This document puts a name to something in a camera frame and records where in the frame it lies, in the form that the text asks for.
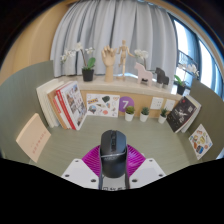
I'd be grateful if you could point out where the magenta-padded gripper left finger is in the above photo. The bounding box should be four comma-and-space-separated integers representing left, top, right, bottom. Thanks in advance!
61, 144, 103, 190

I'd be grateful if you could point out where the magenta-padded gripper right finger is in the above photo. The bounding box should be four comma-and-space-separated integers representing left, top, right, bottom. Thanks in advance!
125, 144, 167, 190

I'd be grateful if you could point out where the dark grey computer mouse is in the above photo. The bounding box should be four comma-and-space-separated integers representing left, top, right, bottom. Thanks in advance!
98, 129, 129, 179

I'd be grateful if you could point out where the white printed mouse pad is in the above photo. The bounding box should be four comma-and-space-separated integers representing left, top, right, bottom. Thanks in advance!
100, 176, 128, 191

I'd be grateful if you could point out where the small plant in white pot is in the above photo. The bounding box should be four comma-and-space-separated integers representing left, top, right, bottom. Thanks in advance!
139, 106, 151, 123
157, 107, 169, 125
124, 105, 136, 122

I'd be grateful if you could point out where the peach-coloured book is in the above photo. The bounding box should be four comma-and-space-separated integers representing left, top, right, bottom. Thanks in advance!
15, 112, 52, 164

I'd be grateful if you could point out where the red-spined white book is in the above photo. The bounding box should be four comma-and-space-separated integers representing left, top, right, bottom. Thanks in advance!
53, 84, 79, 131

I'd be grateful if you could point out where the colourful illustrated card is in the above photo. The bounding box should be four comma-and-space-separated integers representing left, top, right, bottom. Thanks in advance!
188, 123, 214, 161

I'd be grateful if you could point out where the round purple number sticker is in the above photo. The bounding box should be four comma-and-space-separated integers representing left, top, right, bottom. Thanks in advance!
118, 96, 136, 114

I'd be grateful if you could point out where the black-cover book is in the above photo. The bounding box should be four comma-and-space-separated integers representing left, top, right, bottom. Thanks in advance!
166, 95, 198, 134

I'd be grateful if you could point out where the white sticker sheet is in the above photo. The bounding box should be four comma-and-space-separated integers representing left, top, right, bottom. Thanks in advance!
85, 93, 121, 118

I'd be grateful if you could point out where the photo-cover magazine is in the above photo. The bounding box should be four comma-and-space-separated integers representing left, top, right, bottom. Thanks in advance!
58, 80, 88, 131

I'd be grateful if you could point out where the tan brown book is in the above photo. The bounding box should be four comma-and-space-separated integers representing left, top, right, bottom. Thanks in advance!
47, 87, 69, 130

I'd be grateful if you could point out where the white book under black book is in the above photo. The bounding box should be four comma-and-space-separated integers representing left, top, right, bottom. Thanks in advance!
181, 94, 203, 134

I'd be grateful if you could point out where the thick white book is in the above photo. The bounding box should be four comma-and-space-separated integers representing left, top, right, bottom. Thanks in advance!
35, 78, 64, 129

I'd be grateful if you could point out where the light wooden ledge shelf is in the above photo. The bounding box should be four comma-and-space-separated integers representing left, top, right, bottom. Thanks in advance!
58, 74, 184, 101

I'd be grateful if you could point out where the white orchid in dark pot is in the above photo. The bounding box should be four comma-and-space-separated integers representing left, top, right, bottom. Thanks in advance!
173, 63, 200, 96

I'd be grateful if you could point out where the pink wooden horse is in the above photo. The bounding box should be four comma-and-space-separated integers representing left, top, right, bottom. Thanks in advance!
133, 62, 154, 87

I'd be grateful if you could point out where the black wooden horse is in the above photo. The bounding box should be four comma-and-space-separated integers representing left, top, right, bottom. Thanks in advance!
154, 66, 171, 88

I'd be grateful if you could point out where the white orchid in black pot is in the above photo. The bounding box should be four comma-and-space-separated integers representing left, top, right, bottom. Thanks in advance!
60, 41, 97, 82

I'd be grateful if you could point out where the wooden hand model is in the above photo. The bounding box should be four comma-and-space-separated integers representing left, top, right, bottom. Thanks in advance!
101, 45, 118, 83

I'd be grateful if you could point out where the wooden artist mannequin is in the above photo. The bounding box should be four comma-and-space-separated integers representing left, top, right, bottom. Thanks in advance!
115, 39, 136, 81

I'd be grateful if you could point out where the white orchid behind horse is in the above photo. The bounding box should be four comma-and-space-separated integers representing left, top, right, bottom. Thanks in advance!
133, 48, 150, 68

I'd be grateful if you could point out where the dark-framed window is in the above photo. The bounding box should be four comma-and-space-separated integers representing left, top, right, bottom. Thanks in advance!
168, 13, 224, 101

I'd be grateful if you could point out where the grey pleated curtain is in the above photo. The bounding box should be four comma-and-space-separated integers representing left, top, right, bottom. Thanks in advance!
49, 0, 178, 84

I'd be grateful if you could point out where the white wall socket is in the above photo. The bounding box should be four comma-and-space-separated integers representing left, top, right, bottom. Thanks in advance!
149, 96, 165, 111

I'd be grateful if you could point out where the white wall switch plate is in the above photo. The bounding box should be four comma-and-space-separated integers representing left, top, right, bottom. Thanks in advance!
163, 98, 177, 112

